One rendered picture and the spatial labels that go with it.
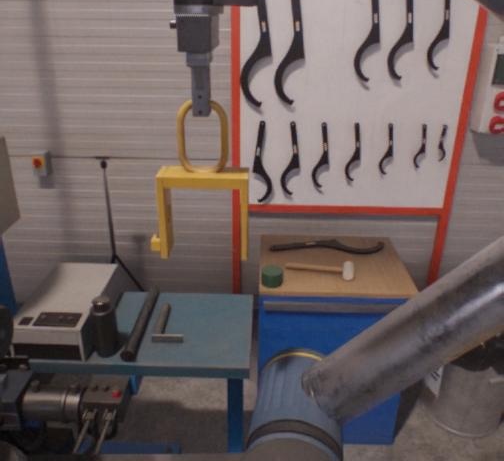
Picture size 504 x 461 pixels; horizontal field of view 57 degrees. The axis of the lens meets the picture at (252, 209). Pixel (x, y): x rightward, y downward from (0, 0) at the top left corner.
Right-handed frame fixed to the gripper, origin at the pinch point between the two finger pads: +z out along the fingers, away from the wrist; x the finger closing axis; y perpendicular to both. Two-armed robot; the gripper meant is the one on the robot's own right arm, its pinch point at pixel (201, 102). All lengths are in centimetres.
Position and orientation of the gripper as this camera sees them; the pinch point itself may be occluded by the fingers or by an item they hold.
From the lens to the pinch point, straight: 77.4
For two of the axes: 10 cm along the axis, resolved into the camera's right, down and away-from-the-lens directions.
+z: -0.1, 9.2, 3.9
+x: -0.3, 3.9, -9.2
